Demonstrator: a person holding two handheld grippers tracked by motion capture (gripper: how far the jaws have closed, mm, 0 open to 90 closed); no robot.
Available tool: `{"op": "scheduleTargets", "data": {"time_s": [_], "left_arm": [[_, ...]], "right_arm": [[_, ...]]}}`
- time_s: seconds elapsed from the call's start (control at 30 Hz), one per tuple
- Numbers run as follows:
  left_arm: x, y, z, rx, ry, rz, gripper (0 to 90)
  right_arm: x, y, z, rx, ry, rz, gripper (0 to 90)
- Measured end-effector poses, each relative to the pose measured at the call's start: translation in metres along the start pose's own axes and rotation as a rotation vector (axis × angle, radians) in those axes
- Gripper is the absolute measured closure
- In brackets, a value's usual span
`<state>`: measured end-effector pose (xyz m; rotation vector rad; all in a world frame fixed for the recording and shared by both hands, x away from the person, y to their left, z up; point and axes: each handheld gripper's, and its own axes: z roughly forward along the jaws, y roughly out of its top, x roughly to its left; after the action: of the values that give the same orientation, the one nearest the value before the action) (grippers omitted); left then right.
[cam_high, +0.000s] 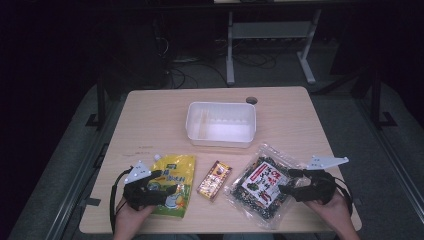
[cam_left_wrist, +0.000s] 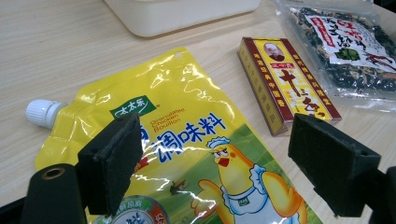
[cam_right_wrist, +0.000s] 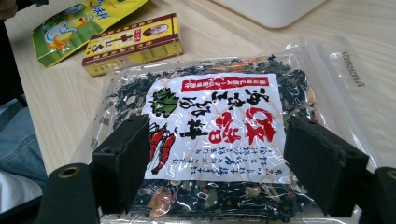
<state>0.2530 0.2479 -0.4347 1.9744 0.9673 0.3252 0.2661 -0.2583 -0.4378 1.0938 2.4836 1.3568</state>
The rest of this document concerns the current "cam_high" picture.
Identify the white metal desk frame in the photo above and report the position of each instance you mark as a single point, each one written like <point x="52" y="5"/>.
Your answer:
<point x="270" y="30"/>

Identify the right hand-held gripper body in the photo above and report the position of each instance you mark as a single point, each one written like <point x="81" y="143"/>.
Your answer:
<point x="318" y="190"/>

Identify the person's left hand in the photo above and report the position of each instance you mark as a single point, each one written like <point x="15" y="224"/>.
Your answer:
<point x="128" y="221"/>

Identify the clear bag of dark seaweed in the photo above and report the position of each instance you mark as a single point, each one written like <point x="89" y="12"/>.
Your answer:
<point x="260" y="186"/>

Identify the small red yellow snack box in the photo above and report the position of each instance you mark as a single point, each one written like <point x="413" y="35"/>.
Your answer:
<point x="215" y="180"/>

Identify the white plastic container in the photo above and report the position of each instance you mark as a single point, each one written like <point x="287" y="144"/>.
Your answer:
<point x="220" y="128"/>

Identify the person's right hand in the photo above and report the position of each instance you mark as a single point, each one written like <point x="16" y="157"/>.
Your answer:
<point x="336" y="216"/>

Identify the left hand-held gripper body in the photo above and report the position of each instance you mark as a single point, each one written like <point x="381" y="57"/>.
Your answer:
<point x="138" y="195"/>

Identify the yellow green spout pouch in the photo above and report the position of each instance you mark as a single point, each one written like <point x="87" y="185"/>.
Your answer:
<point x="180" y="170"/>

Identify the black metal stand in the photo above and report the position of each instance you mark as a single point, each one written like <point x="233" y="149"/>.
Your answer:
<point x="101" y="100"/>
<point x="376" y="100"/>

